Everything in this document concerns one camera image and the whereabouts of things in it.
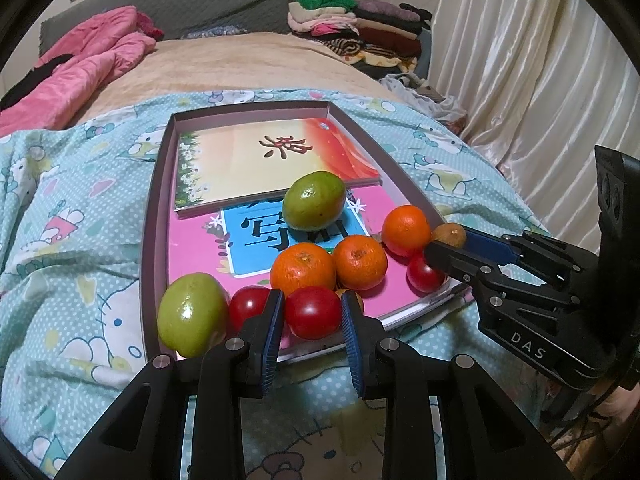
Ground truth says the red cherry tomato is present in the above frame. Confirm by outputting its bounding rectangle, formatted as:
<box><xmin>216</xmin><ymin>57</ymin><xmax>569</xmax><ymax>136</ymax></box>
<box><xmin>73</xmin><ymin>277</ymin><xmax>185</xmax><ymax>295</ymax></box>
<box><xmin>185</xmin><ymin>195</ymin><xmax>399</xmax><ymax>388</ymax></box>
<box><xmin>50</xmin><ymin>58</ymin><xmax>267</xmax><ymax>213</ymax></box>
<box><xmin>229</xmin><ymin>285</ymin><xmax>273</xmax><ymax>336</ymax></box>
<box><xmin>284</xmin><ymin>286</ymin><xmax>343</xmax><ymax>341</ymax></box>
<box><xmin>406</xmin><ymin>252</ymin><xmax>447</xmax><ymax>293</ymax></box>

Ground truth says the cartoon printed blue blanket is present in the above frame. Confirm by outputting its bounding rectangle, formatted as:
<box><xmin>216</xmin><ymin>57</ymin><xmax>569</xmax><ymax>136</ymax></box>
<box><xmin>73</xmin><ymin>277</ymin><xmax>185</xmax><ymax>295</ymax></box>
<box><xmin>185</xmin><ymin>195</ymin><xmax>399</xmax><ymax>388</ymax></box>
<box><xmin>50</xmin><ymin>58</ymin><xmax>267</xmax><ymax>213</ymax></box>
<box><xmin>0</xmin><ymin>87</ymin><xmax>556</xmax><ymax>480</ymax></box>

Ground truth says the cream satin curtain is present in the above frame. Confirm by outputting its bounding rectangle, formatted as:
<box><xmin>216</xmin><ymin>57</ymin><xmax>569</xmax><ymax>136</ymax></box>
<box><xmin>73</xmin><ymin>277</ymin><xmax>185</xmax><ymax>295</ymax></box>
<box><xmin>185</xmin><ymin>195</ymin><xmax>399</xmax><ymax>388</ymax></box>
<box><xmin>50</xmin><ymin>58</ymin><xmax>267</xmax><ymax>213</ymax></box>
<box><xmin>427</xmin><ymin>0</ymin><xmax>640</xmax><ymax>241</ymax></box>

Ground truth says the grey padded headboard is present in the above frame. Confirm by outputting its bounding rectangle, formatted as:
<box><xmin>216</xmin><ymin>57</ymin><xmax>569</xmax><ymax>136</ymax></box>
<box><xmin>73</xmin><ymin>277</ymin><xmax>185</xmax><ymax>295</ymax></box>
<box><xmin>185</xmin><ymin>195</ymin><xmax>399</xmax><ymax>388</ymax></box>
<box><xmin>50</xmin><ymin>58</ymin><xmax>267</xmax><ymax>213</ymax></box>
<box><xmin>39</xmin><ymin>0</ymin><xmax>308</xmax><ymax>56</ymax></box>

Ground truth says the small brown fruit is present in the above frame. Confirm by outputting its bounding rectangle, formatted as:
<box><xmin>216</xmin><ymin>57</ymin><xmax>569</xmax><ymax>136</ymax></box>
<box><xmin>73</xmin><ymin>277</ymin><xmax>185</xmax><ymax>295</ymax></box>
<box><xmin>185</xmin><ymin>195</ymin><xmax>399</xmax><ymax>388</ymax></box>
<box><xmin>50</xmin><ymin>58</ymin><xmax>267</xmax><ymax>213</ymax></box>
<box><xmin>431</xmin><ymin>222</ymin><xmax>468</xmax><ymax>250</ymax></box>
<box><xmin>334</xmin><ymin>287</ymin><xmax>366</xmax><ymax>318</ymax></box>

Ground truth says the pile of folded clothes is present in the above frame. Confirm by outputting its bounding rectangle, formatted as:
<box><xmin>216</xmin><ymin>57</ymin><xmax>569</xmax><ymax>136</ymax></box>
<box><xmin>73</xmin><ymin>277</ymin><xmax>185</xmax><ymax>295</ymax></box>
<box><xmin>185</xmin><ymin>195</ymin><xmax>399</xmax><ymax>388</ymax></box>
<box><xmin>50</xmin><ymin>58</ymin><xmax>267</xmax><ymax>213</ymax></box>
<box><xmin>287</xmin><ymin>0</ymin><xmax>433</xmax><ymax>73</ymax></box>

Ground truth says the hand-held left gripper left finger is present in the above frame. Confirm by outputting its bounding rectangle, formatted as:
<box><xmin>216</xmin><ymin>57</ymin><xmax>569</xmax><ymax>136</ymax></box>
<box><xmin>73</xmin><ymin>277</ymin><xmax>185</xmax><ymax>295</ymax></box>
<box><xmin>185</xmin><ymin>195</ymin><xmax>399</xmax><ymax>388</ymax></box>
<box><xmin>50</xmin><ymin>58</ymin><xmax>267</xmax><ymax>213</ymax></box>
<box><xmin>52</xmin><ymin>288</ymin><xmax>286</xmax><ymax>480</ymax></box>

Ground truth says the orange tangerine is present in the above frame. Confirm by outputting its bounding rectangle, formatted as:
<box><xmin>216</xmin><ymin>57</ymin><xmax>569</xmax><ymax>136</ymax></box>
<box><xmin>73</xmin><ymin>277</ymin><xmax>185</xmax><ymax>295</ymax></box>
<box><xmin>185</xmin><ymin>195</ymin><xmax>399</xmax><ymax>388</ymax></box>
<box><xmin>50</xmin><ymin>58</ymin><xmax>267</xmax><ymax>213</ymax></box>
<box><xmin>332</xmin><ymin>235</ymin><xmax>389</xmax><ymax>292</ymax></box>
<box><xmin>382</xmin><ymin>205</ymin><xmax>432</xmax><ymax>257</ymax></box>
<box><xmin>270</xmin><ymin>242</ymin><xmax>337</xmax><ymax>297</ymax></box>

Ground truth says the black garment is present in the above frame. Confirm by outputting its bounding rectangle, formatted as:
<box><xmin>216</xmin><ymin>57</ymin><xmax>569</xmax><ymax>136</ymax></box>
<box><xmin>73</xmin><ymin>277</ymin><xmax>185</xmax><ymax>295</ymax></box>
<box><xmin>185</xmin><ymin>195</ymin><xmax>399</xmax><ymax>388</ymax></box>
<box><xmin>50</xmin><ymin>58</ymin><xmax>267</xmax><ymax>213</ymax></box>
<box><xmin>0</xmin><ymin>52</ymin><xmax>76</xmax><ymax>111</ymax></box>

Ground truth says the dark patterned pillow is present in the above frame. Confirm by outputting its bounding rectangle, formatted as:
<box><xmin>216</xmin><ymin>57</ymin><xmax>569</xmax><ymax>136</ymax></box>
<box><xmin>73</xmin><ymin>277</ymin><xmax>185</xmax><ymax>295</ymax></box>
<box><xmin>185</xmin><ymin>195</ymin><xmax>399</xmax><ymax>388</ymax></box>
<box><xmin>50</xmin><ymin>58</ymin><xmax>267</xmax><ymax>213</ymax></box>
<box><xmin>182</xmin><ymin>25</ymin><xmax>248</xmax><ymax>40</ymax></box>

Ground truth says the pink cover book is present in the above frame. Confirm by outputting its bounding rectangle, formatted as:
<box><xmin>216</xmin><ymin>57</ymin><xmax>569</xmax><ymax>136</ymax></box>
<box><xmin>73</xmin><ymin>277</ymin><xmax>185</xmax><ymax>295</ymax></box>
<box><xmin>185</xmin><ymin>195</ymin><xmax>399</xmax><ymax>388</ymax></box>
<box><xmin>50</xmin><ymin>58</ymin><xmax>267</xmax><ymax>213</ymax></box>
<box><xmin>167</xmin><ymin>185</ymin><xmax>451</xmax><ymax>331</ymax></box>

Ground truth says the orange cover book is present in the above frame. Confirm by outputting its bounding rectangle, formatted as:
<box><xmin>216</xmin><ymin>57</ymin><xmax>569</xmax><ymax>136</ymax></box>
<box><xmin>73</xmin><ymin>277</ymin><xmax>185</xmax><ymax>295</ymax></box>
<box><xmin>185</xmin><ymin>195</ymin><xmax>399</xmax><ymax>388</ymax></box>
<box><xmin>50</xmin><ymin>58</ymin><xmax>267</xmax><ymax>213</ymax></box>
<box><xmin>174</xmin><ymin>116</ymin><xmax>382</xmax><ymax>218</ymax></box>

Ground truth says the shallow grey cardboard tray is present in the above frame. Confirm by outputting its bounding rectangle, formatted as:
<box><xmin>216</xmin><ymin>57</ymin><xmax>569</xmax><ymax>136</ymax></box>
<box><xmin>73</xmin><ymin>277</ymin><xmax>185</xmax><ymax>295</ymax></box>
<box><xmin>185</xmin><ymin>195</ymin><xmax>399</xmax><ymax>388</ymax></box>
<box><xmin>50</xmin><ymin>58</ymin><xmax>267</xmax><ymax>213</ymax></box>
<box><xmin>141</xmin><ymin>101</ymin><xmax>476</xmax><ymax>365</ymax></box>

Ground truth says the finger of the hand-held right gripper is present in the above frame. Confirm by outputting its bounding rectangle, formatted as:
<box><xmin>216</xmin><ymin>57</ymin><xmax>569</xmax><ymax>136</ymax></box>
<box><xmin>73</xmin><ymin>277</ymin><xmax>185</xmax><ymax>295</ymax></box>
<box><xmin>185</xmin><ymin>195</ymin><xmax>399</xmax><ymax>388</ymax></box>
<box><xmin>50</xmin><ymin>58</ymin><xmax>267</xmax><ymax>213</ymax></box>
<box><xmin>424</xmin><ymin>240</ymin><xmax>572</xmax><ymax>312</ymax></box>
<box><xmin>462</xmin><ymin>229</ymin><xmax>584</xmax><ymax>287</ymax></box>

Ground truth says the green mango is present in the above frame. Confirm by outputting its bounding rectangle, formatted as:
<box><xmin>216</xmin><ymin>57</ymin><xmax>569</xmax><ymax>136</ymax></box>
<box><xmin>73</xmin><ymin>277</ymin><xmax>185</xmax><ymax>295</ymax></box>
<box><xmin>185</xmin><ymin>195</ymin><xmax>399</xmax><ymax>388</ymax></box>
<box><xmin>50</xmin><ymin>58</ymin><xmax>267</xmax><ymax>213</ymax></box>
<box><xmin>157</xmin><ymin>272</ymin><xmax>231</xmax><ymax>358</ymax></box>
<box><xmin>282</xmin><ymin>171</ymin><xmax>347</xmax><ymax>231</ymax></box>

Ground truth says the beige bed blanket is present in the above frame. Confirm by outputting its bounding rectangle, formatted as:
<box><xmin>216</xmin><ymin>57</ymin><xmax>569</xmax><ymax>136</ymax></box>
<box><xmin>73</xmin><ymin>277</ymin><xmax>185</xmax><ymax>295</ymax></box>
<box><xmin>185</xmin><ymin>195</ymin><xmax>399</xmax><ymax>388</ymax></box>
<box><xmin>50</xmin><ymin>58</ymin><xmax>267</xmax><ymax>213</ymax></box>
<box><xmin>75</xmin><ymin>32</ymin><xmax>401</xmax><ymax>126</ymax></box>

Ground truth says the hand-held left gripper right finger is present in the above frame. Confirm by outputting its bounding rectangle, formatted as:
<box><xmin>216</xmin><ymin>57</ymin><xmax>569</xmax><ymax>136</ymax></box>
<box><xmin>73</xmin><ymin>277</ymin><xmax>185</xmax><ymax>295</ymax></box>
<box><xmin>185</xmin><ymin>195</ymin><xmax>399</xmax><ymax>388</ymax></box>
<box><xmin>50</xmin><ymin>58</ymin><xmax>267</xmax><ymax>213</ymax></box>
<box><xmin>340</xmin><ymin>291</ymin><xmax>576</xmax><ymax>480</ymax></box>

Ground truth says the pink quilt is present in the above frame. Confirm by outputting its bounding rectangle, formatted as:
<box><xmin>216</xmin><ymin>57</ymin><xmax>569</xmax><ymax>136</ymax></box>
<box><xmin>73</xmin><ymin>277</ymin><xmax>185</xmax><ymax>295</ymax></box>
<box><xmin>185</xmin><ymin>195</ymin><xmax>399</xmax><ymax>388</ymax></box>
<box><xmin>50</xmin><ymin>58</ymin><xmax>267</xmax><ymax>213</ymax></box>
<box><xmin>0</xmin><ymin>5</ymin><xmax>163</xmax><ymax>138</ymax></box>

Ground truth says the white crumpled garment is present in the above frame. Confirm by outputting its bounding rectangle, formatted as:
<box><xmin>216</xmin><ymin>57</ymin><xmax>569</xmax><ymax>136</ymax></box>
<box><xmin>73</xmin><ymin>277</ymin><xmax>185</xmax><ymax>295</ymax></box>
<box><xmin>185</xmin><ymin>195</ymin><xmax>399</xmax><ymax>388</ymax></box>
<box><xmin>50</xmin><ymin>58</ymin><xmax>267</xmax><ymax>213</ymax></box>
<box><xmin>380</xmin><ymin>74</ymin><xmax>468</xmax><ymax>121</ymax></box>

